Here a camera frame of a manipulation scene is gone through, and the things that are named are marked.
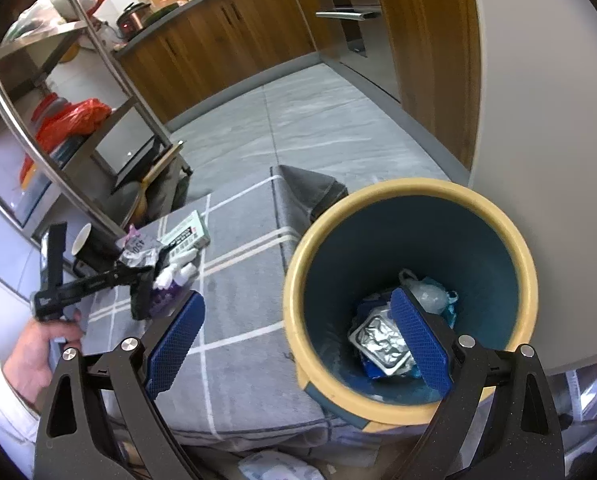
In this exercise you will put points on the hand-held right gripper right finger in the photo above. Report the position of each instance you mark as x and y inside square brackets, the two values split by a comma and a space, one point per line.
[421, 340]

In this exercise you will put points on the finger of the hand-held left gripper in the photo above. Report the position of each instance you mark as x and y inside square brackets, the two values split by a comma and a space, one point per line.
[164, 255]
[141, 300]

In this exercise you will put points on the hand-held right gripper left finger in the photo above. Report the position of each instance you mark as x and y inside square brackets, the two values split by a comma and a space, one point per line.
[173, 345]

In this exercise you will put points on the white wrapper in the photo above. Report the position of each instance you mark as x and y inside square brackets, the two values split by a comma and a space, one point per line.
[181, 270]

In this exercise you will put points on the purple wrapper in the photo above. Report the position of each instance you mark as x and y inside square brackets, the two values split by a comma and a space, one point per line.
[168, 296]

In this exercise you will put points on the blue plastic bag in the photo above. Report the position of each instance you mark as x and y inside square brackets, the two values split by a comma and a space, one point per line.
[450, 310]

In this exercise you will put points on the silver blister pack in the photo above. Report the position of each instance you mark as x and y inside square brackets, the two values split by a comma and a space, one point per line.
[378, 340]

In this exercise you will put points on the clear plastic bag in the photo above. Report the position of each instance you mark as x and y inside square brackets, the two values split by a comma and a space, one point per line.
[33, 17]
[426, 290]

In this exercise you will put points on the yellow rimmed teal trash bin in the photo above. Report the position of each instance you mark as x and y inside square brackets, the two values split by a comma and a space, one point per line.
[328, 270]

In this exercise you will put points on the person's left hand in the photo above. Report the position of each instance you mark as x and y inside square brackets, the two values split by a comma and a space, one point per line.
[33, 355]

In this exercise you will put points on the pink snack wrapper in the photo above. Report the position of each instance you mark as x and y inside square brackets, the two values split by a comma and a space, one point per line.
[138, 245]

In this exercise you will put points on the white green box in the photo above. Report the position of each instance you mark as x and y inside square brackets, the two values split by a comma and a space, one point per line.
[186, 232]

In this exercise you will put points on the black mug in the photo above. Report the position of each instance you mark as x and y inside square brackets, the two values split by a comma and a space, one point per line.
[101, 256]

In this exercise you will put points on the grey checked mat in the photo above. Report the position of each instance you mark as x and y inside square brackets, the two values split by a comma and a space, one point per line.
[248, 310]

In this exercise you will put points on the stainless steel rack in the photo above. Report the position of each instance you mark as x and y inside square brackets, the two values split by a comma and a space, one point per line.
[53, 170]

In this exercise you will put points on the white packet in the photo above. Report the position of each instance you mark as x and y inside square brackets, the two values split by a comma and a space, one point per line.
[278, 466]

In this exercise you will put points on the wooden kitchen cabinets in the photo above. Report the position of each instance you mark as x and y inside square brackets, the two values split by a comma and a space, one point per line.
[238, 30]

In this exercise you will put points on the dark red rice cooker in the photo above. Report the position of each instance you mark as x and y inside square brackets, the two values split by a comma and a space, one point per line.
[134, 19]

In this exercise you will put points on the stainless steel oven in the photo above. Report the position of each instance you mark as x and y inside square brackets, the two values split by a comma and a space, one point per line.
[358, 25]

